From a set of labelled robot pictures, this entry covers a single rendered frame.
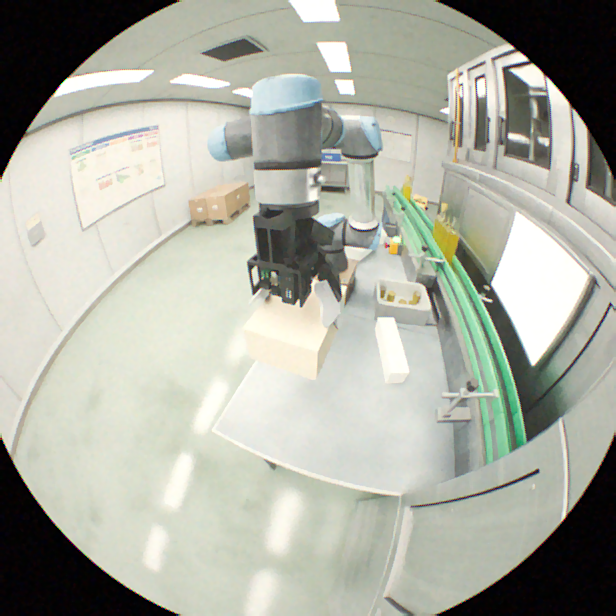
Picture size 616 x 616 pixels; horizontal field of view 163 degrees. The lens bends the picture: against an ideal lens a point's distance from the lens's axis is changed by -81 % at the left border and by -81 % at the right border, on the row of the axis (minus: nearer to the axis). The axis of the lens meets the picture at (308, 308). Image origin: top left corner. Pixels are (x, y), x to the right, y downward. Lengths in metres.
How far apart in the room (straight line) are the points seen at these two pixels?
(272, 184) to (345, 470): 0.61
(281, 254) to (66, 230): 3.18
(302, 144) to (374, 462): 0.66
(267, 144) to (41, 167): 3.23
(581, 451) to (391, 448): 0.54
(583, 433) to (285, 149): 0.38
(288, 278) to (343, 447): 0.49
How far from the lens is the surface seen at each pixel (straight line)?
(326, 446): 0.65
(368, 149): 0.71
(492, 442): 0.63
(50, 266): 3.26
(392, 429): 0.69
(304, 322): 0.35
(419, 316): 0.94
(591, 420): 0.25
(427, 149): 7.13
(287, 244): 0.27
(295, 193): 0.24
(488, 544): 0.37
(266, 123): 0.24
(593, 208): 0.74
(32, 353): 3.34
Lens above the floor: 1.37
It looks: 41 degrees down
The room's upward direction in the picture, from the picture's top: straight up
